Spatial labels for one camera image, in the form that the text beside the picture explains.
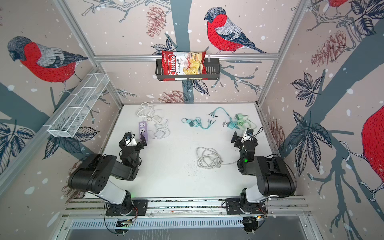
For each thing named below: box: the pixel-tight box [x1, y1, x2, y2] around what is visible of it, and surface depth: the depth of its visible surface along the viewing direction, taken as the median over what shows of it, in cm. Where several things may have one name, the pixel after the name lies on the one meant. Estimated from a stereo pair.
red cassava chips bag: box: [161, 50, 208, 82], surface depth 90 cm
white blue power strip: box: [196, 146, 239, 169], surface depth 92 cm
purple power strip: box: [138, 121, 148, 142], surface depth 106 cm
